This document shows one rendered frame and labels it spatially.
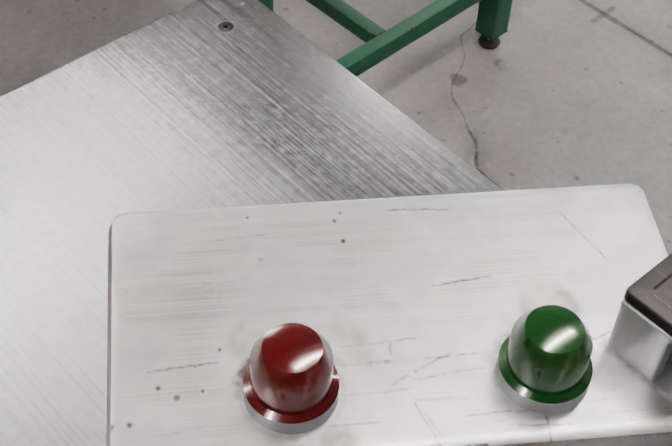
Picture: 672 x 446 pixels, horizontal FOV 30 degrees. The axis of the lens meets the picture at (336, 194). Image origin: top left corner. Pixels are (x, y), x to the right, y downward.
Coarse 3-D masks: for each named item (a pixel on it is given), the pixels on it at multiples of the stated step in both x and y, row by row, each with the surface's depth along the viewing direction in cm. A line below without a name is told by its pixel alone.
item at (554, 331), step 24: (528, 312) 34; (552, 312) 34; (528, 336) 33; (552, 336) 33; (576, 336) 33; (504, 360) 34; (528, 360) 33; (552, 360) 33; (576, 360) 33; (504, 384) 34; (528, 384) 34; (552, 384) 33; (576, 384) 34; (528, 408) 34; (552, 408) 34
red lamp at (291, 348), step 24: (264, 336) 33; (288, 336) 33; (312, 336) 33; (264, 360) 32; (288, 360) 32; (312, 360) 32; (264, 384) 32; (288, 384) 32; (312, 384) 32; (336, 384) 34; (264, 408) 33; (288, 408) 33; (312, 408) 33; (288, 432) 33
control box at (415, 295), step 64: (512, 192) 40; (576, 192) 40; (640, 192) 40; (128, 256) 37; (192, 256) 37; (256, 256) 37; (320, 256) 37; (384, 256) 37; (448, 256) 38; (512, 256) 38; (576, 256) 38; (640, 256) 38; (128, 320) 36; (192, 320) 36; (256, 320) 36; (320, 320) 36; (384, 320) 36; (448, 320) 36; (512, 320) 36; (128, 384) 34; (192, 384) 34; (384, 384) 34; (448, 384) 34; (640, 384) 35
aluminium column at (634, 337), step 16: (656, 272) 34; (640, 288) 34; (656, 288) 34; (624, 304) 34; (640, 304) 34; (656, 304) 33; (624, 320) 34; (640, 320) 34; (656, 320) 33; (624, 336) 35; (640, 336) 34; (656, 336) 34; (624, 352) 35; (640, 352) 35; (656, 352) 34; (640, 368) 35; (656, 368) 34
